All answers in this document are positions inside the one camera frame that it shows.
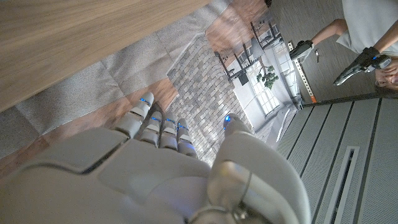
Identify person's left forearm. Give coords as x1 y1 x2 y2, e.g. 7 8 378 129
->
310 18 349 46

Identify person's right gloved hand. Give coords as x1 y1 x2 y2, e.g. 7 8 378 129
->
332 46 392 86

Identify printed office backdrop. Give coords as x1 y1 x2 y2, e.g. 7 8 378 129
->
0 0 304 180

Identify perforated metal rail orange end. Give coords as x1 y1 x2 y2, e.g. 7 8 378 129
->
287 41 317 104

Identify person's left gloved hand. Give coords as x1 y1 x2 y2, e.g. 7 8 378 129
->
289 39 315 64

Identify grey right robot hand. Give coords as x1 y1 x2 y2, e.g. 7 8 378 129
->
0 91 312 224

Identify person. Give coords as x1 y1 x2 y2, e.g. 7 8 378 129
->
335 0 398 93

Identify person's right forearm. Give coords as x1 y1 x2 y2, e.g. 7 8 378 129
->
376 27 398 54

